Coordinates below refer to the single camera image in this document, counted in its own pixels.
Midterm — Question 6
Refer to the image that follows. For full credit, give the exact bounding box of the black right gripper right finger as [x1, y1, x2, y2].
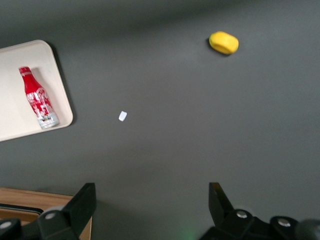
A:
[199, 182, 301, 240]

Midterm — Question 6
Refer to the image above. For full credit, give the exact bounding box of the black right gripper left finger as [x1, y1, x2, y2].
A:
[0, 182, 97, 240]

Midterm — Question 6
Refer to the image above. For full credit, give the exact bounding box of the red coke bottle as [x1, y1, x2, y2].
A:
[18, 66, 60, 130]

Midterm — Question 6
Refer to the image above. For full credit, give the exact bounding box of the white rectangular tray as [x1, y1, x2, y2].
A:
[0, 39, 74, 143]

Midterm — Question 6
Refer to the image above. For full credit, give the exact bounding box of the light wooden box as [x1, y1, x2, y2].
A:
[0, 187, 93, 240]

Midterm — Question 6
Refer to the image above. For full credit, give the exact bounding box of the yellow rounded sponge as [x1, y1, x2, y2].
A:
[208, 30, 240, 56]

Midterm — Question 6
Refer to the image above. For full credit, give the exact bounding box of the black metal box handle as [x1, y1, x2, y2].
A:
[0, 203, 45, 219]

